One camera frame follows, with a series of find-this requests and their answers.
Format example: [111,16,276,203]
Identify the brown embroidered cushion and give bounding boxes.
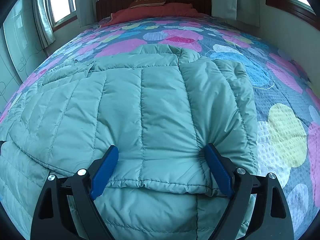
[129,0,166,9]

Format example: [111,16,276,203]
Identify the light green down jacket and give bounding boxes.
[1,44,257,239]

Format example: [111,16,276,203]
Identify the red pillow blanket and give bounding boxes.
[99,3,207,27]

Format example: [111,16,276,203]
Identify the window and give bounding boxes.
[44,0,77,31]
[266,0,319,30]

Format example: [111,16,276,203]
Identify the pale curtain left of window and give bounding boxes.
[33,0,55,49]

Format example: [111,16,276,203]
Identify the glossy white wardrobe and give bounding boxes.
[0,0,47,112]

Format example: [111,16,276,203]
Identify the pale curtain right of bed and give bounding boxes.
[212,0,260,27]

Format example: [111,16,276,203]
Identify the pale curtain beside headboard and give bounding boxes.
[75,0,98,27]

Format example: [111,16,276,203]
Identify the colourful circle pattern bedspread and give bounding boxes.
[1,17,319,239]

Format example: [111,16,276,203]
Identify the right window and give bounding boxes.
[266,0,319,30]

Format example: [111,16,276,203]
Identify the left window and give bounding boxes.
[44,0,77,31]

